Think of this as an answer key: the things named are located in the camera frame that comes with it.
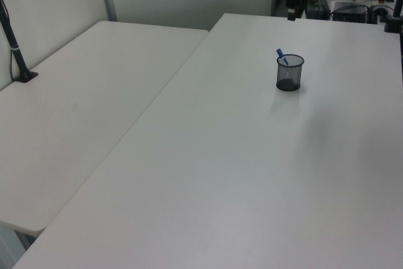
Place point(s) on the black clamp stand pole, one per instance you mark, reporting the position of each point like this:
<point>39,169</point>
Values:
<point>396,14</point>

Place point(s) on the black electronics box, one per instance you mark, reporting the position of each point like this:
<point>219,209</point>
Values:
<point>350,12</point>

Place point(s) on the black camera stand pole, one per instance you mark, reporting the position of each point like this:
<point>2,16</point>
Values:
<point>15,49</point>

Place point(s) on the blue and white marker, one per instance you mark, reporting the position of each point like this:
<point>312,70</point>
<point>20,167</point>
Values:
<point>281,55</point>

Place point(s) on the black table clamp bracket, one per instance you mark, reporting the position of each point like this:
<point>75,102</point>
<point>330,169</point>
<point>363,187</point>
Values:
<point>378,13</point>

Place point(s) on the black mesh pen cup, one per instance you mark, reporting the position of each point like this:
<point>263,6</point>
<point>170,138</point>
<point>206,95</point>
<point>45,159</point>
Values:
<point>290,77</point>

